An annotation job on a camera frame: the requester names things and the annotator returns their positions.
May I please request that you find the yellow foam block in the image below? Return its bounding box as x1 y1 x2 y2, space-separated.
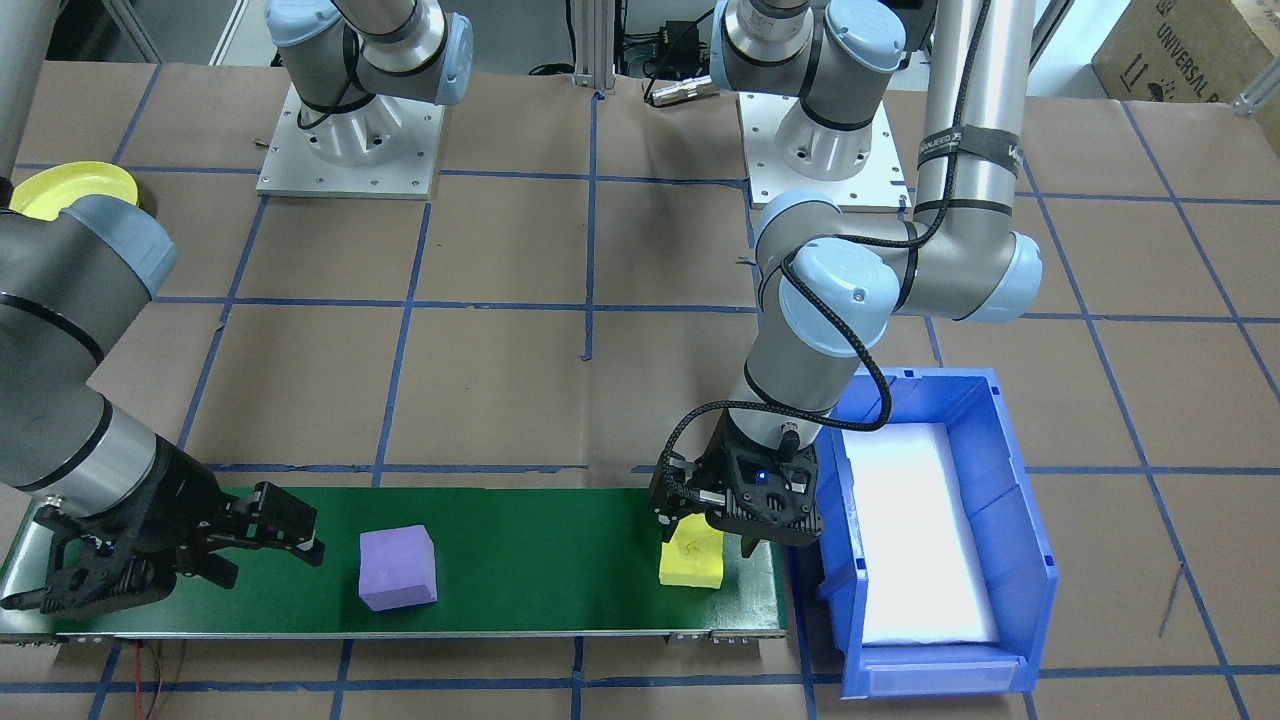
658 520 727 589

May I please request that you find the purple foam block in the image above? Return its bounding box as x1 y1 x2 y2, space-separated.
358 524 439 612

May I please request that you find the yellow plate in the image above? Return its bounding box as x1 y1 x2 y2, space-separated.
8 162 141 223

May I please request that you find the green conveyor belt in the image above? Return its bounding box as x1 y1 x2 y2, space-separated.
0 485 791 646

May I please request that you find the white foam pad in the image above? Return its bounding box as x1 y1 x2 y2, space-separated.
840 422 1001 646

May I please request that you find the blue plastic storage bin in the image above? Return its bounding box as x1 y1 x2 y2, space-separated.
800 367 1059 699

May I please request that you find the silver metal connector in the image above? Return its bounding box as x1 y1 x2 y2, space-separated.
645 75 719 106

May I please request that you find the black power adapter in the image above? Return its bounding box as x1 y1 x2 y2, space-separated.
655 20 703 63

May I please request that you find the brown cardboard box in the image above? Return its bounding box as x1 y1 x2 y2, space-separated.
1090 0 1280 106

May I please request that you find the red black conveyor wire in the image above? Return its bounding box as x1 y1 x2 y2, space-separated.
128 640 188 720

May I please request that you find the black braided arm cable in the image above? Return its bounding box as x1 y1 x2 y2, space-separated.
662 225 936 491

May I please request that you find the white square base plate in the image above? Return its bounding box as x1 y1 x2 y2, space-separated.
738 95 913 213
257 83 446 201

